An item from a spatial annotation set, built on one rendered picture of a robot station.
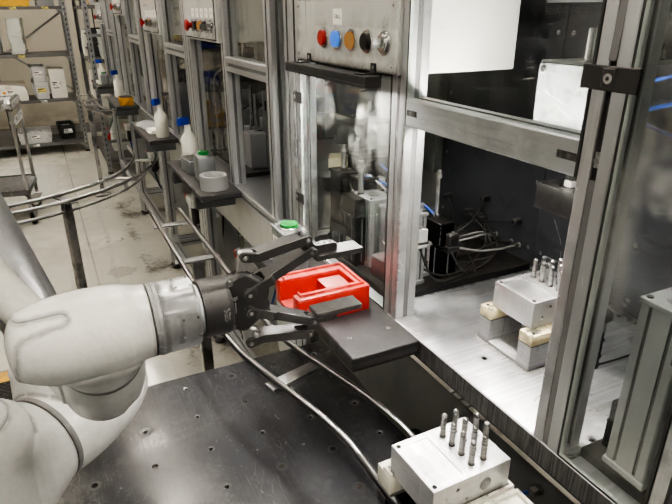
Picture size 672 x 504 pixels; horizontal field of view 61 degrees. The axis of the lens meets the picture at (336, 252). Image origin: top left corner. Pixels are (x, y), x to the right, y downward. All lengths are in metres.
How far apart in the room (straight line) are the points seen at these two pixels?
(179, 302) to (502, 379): 0.56
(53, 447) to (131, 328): 0.35
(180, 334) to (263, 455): 0.53
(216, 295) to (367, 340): 0.43
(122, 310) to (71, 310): 0.05
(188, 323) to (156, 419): 0.62
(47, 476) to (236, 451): 0.36
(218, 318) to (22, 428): 0.36
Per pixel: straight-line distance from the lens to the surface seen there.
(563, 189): 1.00
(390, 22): 1.02
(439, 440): 0.84
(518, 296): 1.02
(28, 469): 0.96
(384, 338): 1.08
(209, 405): 1.32
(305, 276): 1.19
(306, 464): 1.15
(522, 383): 1.00
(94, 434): 1.04
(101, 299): 0.69
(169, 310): 0.69
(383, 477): 0.87
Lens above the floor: 1.47
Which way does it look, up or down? 23 degrees down
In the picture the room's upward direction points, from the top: straight up
